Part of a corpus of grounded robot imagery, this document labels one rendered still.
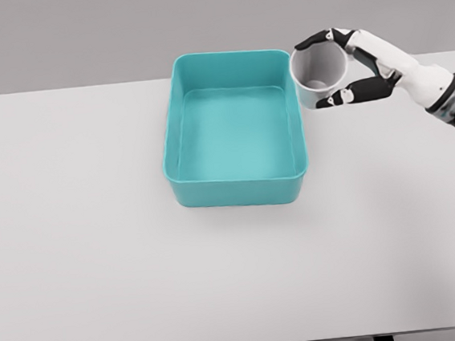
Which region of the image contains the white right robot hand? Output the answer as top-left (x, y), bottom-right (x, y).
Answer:
top-left (292, 19), bottom-right (423, 112)

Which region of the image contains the teal plastic basket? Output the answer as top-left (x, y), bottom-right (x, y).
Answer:
top-left (152, 43), bottom-right (312, 217)

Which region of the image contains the white paper cup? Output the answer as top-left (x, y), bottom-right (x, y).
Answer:
top-left (287, 39), bottom-right (355, 112)

